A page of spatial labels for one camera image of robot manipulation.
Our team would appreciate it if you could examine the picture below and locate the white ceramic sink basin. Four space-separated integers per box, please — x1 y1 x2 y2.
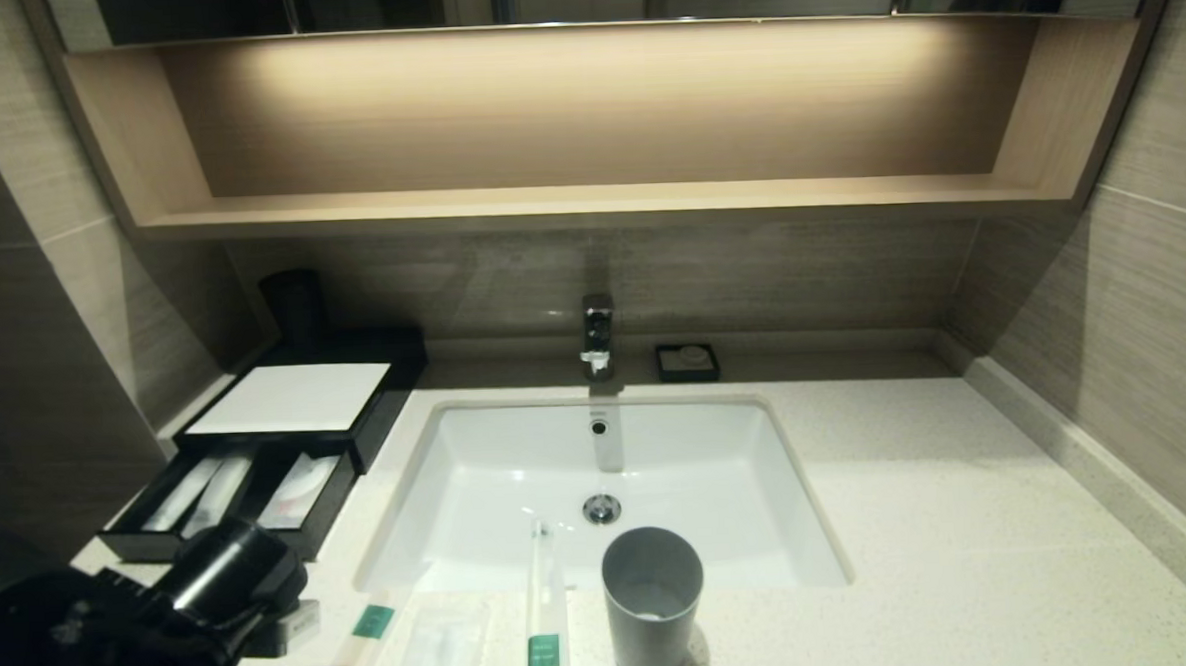
346 382 853 610

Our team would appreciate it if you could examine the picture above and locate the square white sachet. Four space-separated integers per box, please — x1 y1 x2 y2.
252 451 345 533

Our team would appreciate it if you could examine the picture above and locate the black amenity drawer box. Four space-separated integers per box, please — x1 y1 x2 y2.
168 325 435 484
91 429 366 574

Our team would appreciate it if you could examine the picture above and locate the slim toothbrush pack green label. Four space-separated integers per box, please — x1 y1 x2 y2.
518 514 574 666

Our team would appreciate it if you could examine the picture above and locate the black soap dish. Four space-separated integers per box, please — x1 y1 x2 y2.
654 340 722 385

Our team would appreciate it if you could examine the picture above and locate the wide paper pack green label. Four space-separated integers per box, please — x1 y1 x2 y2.
309 584 420 666

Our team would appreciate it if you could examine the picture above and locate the chrome faucet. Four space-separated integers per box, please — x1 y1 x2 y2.
578 292 619 382

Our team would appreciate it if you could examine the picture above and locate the clear plastic packet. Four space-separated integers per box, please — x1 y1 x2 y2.
384 596 495 666

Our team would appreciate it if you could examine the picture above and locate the wooden wall shelf niche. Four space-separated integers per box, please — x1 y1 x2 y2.
25 0 1186 258

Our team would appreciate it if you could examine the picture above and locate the grey plastic cup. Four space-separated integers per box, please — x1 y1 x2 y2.
600 524 710 666

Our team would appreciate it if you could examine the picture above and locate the black cylindrical cup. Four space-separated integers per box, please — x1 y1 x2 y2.
258 267 332 353

